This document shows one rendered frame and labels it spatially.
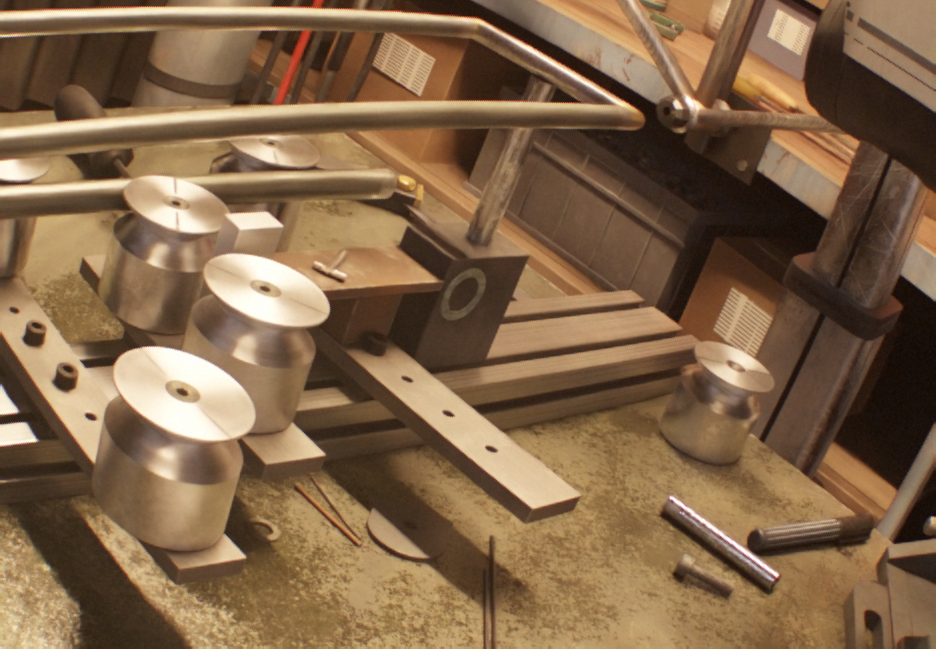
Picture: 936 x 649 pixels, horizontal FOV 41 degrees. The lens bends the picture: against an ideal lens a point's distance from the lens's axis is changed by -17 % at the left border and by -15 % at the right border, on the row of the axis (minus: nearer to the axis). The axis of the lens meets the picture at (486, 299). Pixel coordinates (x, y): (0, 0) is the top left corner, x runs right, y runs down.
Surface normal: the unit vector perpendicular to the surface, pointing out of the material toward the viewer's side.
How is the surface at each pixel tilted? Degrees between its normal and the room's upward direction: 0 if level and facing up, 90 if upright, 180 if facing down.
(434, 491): 0
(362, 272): 0
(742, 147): 90
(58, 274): 0
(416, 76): 90
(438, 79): 90
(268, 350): 41
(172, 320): 90
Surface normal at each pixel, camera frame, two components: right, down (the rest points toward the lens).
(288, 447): 0.36, -0.86
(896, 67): -0.58, 0.11
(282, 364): 0.63, -0.31
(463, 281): 0.67, 0.51
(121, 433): -0.18, -0.62
